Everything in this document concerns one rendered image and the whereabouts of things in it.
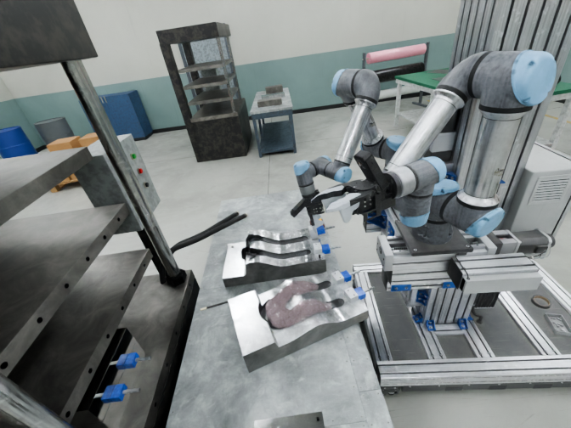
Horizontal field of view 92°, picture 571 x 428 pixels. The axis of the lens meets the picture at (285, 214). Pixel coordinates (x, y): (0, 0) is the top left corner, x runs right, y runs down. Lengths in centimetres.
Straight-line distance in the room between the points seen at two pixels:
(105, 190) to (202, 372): 88
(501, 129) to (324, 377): 92
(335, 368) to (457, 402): 106
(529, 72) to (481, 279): 70
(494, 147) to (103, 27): 812
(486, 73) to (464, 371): 145
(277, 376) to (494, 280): 86
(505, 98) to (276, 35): 682
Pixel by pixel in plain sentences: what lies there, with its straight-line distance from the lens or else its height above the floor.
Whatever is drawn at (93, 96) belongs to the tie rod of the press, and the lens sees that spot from 121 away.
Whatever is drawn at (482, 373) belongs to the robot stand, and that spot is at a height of 23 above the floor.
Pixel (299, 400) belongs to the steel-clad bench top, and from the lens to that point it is 108.
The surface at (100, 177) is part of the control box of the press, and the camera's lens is 145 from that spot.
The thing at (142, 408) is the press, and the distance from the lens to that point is 126.
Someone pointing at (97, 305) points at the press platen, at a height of 104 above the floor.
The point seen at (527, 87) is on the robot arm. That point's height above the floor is 162.
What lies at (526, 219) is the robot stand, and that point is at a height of 101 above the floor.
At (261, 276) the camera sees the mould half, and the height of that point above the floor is 84.
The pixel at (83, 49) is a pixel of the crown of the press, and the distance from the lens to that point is 120.
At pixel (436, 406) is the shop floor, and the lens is 200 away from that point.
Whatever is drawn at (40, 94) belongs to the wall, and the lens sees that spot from 961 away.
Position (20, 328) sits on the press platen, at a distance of 95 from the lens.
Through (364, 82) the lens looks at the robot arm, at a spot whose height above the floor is 158.
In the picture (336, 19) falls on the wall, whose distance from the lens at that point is 764.
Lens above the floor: 179
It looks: 33 degrees down
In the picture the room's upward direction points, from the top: 9 degrees counter-clockwise
